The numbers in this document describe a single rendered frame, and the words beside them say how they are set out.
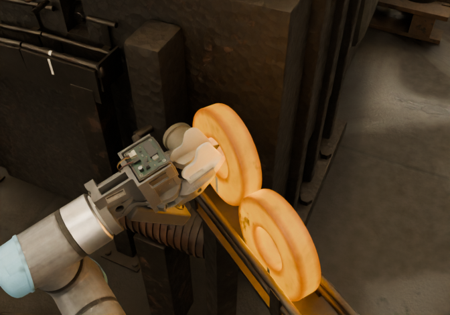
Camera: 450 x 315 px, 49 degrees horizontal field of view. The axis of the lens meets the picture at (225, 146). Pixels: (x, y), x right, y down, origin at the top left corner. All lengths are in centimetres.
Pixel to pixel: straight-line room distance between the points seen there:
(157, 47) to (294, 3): 26
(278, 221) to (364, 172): 120
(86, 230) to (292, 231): 27
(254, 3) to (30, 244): 53
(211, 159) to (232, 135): 5
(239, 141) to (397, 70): 170
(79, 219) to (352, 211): 116
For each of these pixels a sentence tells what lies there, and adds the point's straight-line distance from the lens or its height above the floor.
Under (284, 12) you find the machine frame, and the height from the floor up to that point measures 87.
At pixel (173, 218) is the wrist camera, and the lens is 75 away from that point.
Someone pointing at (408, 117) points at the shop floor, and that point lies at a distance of 208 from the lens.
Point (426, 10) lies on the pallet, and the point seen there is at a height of 14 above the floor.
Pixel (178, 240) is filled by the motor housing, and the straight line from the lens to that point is 99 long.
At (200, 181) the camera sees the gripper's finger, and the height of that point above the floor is 77.
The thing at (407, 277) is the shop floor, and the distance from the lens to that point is 159.
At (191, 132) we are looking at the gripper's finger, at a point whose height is 82.
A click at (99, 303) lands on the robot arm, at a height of 66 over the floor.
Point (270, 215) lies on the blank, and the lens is 63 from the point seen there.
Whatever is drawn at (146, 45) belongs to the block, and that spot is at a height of 80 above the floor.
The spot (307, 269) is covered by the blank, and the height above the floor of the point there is 76.
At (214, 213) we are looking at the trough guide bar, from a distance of 77.
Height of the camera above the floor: 130
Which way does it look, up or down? 45 degrees down
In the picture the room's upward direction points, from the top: straight up
